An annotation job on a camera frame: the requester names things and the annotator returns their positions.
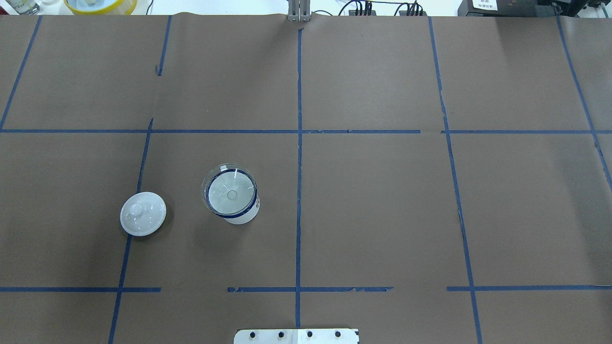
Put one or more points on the clear glass funnel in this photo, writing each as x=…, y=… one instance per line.
x=229, y=193

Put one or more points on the black device with label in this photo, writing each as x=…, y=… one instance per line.
x=505, y=8

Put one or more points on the white ceramic lid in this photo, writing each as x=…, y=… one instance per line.
x=143, y=214

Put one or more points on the left black connector block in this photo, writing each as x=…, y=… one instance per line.
x=359, y=8

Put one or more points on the grey aluminium post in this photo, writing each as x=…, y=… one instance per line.
x=299, y=11

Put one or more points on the yellow rimmed bowl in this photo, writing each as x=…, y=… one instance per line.
x=101, y=7

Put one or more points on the black connector block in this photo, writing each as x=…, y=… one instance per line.
x=410, y=10
x=359, y=8

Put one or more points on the right black connector block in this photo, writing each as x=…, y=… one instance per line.
x=410, y=10

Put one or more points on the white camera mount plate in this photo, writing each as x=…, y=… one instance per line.
x=297, y=336

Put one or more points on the white enamel mug blue rim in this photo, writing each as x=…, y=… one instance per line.
x=244, y=216

